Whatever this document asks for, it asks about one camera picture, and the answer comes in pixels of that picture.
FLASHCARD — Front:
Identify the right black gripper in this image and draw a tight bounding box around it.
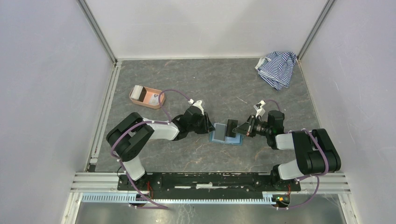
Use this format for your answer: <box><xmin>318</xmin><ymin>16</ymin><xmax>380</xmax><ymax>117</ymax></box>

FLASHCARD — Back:
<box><xmin>233</xmin><ymin>114</ymin><xmax>271</xmax><ymax>137</ymax></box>

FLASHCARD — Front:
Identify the black credit card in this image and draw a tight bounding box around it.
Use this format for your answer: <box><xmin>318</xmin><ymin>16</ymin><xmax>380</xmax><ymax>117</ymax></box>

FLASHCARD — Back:
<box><xmin>213</xmin><ymin>123</ymin><xmax>227</xmax><ymax>141</ymax></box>
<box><xmin>226</xmin><ymin>119</ymin><xmax>238</xmax><ymax>138</ymax></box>

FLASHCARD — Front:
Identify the teal card holder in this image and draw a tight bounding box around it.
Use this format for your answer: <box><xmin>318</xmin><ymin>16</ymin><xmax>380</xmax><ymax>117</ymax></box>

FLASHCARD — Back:
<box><xmin>209</xmin><ymin>123</ymin><xmax>243</xmax><ymax>146</ymax></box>

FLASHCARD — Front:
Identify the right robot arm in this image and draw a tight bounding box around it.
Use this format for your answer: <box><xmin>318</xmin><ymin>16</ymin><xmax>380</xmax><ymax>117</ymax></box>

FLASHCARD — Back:
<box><xmin>233</xmin><ymin>110</ymin><xmax>341</xmax><ymax>190</ymax></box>

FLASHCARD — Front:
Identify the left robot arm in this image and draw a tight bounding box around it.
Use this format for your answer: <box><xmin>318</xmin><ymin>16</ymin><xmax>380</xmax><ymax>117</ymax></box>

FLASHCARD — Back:
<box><xmin>106</xmin><ymin>106</ymin><xmax>215</xmax><ymax>190</ymax></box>

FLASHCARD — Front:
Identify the white VIP card in tray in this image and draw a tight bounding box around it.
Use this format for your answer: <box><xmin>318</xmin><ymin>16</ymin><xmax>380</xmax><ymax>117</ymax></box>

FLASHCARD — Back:
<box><xmin>148</xmin><ymin>94</ymin><xmax>160</xmax><ymax>106</ymax></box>

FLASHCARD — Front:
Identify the stack of credit cards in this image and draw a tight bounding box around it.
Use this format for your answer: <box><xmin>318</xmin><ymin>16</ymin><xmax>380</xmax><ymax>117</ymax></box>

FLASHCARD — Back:
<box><xmin>130</xmin><ymin>85</ymin><xmax>147</xmax><ymax>102</ymax></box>

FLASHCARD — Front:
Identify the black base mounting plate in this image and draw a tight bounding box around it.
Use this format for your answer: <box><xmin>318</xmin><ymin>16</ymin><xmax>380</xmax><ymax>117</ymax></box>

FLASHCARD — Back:
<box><xmin>117</xmin><ymin>172</ymin><xmax>301</xmax><ymax>200</ymax></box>

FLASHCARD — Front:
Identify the blue striped cloth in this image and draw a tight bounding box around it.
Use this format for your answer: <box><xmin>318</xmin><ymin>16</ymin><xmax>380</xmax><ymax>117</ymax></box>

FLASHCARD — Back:
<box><xmin>255</xmin><ymin>51</ymin><xmax>297</xmax><ymax>91</ymax></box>

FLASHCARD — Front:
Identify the pink oval tray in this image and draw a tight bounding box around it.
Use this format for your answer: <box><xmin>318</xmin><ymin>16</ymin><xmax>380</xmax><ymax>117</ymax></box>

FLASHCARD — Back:
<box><xmin>129</xmin><ymin>85</ymin><xmax>165</xmax><ymax>109</ymax></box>

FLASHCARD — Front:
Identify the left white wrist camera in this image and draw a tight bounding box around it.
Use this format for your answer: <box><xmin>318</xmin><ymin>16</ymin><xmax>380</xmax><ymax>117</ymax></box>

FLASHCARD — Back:
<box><xmin>189</xmin><ymin>99</ymin><xmax>204</xmax><ymax>115</ymax></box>

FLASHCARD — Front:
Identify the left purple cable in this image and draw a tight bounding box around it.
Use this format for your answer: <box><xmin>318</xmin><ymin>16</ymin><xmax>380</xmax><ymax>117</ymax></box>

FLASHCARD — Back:
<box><xmin>110</xmin><ymin>89</ymin><xmax>194</xmax><ymax>210</ymax></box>

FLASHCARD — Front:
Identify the purple cable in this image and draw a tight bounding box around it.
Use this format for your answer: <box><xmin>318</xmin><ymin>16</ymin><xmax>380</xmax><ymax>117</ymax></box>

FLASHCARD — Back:
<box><xmin>266</xmin><ymin>99</ymin><xmax>329</xmax><ymax>210</ymax></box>
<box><xmin>110</xmin><ymin>89</ymin><xmax>194</xmax><ymax>210</ymax></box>

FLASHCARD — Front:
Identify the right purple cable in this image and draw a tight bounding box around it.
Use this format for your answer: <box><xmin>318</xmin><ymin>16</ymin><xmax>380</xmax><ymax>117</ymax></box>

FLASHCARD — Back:
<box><xmin>266</xmin><ymin>99</ymin><xmax>329</xmax><ymax>210</ymax></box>

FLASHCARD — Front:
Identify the aluminium frame rail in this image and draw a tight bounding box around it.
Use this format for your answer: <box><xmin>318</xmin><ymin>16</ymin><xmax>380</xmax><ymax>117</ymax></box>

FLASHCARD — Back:
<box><xmin>62</xmin><ymin>171</ymin><xmax>359</xmax><ymax>224</ymax></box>

